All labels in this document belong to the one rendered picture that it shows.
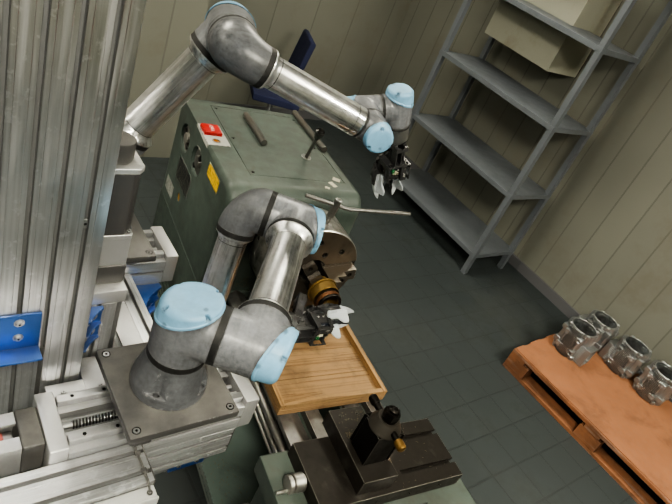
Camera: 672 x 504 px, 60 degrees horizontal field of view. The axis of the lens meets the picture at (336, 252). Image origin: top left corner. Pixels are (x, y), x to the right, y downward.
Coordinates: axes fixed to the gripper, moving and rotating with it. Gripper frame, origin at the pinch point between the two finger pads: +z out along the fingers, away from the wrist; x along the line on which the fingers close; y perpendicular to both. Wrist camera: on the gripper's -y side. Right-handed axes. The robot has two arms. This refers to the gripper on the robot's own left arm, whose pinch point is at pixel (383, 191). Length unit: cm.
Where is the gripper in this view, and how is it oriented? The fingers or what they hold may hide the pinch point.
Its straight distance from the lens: 180.8
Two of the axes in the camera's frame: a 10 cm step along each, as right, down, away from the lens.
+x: 9.1, -2.5, 3.3
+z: -0.5, 7.3, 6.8
